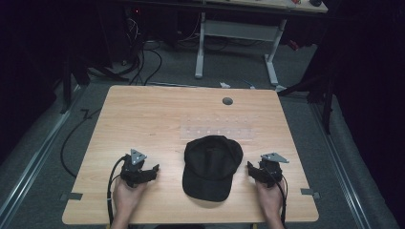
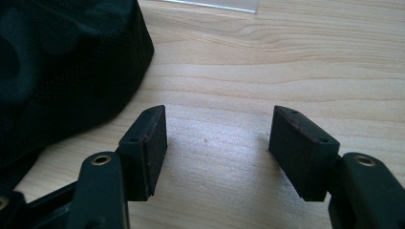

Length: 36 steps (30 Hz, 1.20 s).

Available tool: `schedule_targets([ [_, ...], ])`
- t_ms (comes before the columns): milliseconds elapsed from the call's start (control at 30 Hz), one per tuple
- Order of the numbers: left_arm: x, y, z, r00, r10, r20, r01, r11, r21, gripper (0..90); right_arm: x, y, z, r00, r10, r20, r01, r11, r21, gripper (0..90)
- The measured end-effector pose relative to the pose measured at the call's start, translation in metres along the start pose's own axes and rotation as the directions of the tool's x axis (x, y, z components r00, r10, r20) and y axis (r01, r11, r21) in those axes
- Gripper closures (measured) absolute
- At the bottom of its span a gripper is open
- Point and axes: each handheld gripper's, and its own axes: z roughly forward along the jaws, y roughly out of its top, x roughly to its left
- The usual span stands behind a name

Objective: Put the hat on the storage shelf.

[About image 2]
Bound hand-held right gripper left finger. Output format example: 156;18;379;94
67;104;168;229

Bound black mesh cloth bag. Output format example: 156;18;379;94
0;0;156;195

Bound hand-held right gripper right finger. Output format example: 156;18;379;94
267;105;405;229

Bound clear plastic sheet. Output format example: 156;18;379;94
161;0;262;14

